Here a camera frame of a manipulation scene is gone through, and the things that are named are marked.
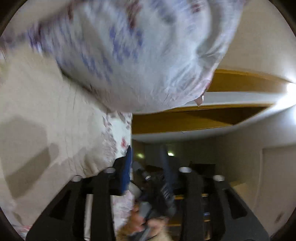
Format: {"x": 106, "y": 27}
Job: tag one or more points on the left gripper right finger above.
{"x": 210, "y": 208}

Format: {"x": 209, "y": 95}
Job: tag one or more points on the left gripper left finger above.
{"x": 63, "y": 218}

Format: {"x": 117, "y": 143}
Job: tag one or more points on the beige ribbed knit garment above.
{"x": 32, "y": 85}

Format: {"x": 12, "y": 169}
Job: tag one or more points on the person's right hand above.
{"x": 136, "y": 224}

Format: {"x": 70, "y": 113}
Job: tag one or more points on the floral white bed sheet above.
{"x": 118, "y": 148}

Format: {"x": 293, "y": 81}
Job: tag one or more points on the white pillow with blue print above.
{"x": 138, "y": 56}

